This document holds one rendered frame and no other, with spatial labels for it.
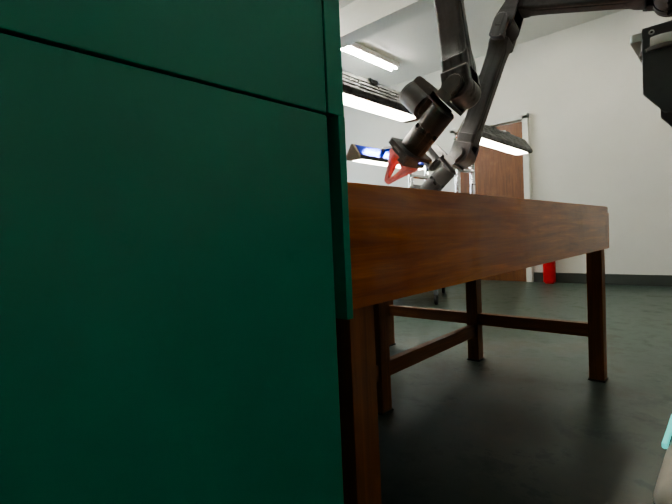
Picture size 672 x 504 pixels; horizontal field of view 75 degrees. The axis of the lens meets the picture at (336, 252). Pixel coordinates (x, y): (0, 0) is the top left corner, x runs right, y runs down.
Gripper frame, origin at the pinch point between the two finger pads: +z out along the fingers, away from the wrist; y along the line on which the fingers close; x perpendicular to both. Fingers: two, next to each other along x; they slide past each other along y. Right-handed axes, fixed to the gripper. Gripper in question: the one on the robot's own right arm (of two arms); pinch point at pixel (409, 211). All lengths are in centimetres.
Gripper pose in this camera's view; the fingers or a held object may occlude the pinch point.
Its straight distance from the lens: 145.6
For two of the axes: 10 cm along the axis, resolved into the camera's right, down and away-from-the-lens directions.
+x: 5.0, 7.7, -4.0
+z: -5.4, 6.4, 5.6
